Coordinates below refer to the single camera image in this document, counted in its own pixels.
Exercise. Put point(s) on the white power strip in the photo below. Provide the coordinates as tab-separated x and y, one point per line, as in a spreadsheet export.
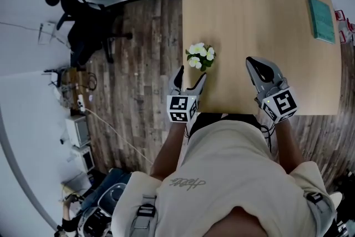
81	102

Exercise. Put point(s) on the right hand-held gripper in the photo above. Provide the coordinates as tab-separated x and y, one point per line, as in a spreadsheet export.
283	104

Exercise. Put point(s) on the small white box appliance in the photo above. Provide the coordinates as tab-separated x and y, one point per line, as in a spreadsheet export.
84	159

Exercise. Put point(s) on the teal book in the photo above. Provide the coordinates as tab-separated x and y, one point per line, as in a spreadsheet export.
321	20

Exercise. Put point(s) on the grey wall pipe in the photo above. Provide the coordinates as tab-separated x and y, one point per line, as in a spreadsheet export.
22	180

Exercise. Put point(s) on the person's beige t-shirt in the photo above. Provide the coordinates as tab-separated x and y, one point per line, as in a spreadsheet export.
227	158

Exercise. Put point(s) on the large white box appliance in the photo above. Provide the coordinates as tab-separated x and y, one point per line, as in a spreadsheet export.
79	131

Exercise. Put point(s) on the small wooden side table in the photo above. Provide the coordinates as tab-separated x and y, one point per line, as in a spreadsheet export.
73	80

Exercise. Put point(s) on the person's left forearm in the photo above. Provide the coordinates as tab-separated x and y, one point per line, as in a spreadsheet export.
169	150

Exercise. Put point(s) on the black office chair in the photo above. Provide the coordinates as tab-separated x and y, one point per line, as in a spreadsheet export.
83	33

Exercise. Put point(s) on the small white flower pot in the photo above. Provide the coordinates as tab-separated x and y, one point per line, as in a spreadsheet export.
199	55

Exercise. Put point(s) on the person's black pants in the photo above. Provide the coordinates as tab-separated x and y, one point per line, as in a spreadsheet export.
205	122

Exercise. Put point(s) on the person's right forearm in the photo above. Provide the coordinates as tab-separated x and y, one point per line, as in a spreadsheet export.
288	147

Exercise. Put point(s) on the clear acrylic wall holder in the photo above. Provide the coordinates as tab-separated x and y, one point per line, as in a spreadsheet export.
47	33

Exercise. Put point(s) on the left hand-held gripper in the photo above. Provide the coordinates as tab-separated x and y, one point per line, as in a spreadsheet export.
178	108

